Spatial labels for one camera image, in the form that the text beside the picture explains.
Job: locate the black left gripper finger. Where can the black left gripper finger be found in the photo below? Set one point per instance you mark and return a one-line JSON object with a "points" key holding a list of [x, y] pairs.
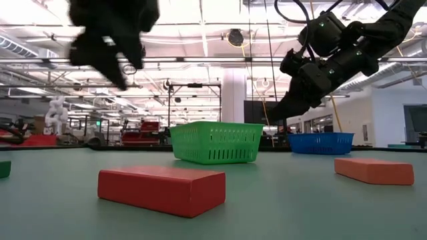
{"points": [[113, 75]]}

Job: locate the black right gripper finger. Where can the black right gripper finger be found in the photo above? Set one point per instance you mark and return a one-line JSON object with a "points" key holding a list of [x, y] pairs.
{"points": [[293, 103]]}

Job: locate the red rectangular block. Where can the red rectangular block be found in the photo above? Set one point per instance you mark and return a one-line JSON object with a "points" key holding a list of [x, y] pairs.
{"points": [[373, 171], [160, 191]]}

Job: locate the long green block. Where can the long green block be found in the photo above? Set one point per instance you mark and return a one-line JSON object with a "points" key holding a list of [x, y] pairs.
{"points": [[4, 169]]}

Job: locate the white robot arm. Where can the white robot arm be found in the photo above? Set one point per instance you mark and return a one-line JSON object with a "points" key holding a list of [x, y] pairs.
{"points": [[56, 115]]}

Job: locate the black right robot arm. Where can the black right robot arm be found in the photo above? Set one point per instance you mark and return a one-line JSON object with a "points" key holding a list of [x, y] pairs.
{"points": [[387, 26]]}

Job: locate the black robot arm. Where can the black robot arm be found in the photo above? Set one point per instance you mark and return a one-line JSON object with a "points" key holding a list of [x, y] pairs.
{"points": [[13, 133]]}

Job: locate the black screen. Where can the black screen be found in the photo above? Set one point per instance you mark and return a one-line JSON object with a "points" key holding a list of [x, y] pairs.
{"points": [[257, 111]]}

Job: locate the blue plastic basket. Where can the blue plastic basket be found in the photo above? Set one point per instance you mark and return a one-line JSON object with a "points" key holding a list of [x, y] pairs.
{"points": [[320, 143]]}

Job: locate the white building column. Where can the white building column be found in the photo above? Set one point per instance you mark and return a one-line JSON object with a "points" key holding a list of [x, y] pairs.
{"points": [[233, 96]]}

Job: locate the red tool cart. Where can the red tool cart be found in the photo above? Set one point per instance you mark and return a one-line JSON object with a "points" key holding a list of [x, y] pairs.
{"points": [[148, 128]]}

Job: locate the green plastic basket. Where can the green plastic basket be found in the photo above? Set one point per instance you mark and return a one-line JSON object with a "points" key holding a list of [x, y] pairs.
{"points": [[217, 143]]}

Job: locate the ceiling light strip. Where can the ceiling light strip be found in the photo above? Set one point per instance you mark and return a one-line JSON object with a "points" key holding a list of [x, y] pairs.
{"points": [[213, 59]]}

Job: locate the red floor platform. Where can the red floor platform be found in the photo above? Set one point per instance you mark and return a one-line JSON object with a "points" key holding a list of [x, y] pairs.
{"points": [[36, 140]]}

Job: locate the dark glass door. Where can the dark glass door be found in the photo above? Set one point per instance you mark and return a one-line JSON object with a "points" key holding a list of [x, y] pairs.
{"points": [[415, 121]]}

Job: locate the black object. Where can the black object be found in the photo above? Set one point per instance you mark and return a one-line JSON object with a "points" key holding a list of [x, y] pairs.
{"points": [[423, 140]]}

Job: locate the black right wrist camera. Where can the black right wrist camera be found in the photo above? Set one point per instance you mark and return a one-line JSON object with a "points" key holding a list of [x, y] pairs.
{"points": [[292, 63]]}

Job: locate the silver ventilation duct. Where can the silver ventilation duct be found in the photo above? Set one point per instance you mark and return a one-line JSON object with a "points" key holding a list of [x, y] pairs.
{"points": [[16, 46], [383, 71]]}

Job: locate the black table frame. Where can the black table frame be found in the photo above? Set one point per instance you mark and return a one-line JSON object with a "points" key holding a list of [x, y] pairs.
{"points": [[100, 147]]}

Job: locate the black gantry frame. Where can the black gantry frame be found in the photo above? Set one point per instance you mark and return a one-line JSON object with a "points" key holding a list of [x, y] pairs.
{"points": [[195, 85]]}

